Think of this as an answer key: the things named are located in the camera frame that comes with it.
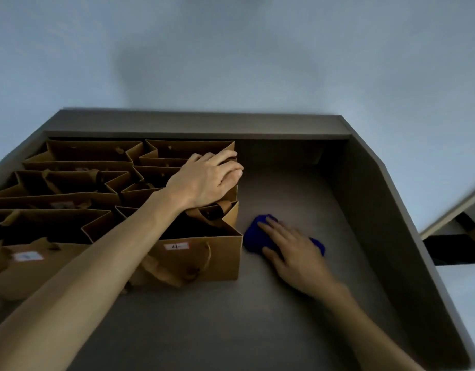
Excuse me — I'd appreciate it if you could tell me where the person's right hand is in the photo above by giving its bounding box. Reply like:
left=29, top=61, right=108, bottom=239
left=257, top=217, right=349, bottom=302

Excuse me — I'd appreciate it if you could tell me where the gray desk enclosure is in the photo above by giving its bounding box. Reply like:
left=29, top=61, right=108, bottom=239
left=0, top=108, right=475, bottom=371

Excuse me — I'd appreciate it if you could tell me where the group of brown paper bags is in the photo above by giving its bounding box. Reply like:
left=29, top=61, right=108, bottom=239
left=0, top=139, right=244, bottom=302

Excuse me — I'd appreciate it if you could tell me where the person's left forearm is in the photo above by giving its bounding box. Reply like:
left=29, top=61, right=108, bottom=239
left=0, top=188, right=184, bottom=371

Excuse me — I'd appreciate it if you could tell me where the person's right forearm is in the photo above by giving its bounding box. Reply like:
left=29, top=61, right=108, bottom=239
left=319, top=283, right=429, bottom=371

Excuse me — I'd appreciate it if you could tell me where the white shelf board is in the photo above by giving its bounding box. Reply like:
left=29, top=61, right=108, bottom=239
left=420, top=184, right=475, bottom=241

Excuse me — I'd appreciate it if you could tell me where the blue cloth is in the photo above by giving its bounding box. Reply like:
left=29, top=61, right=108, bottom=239
left=243, top=214, right=326, bottom=264

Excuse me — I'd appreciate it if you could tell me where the person's left hand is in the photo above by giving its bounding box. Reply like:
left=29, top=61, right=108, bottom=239
left=165, top=151, right=244, bottom=210

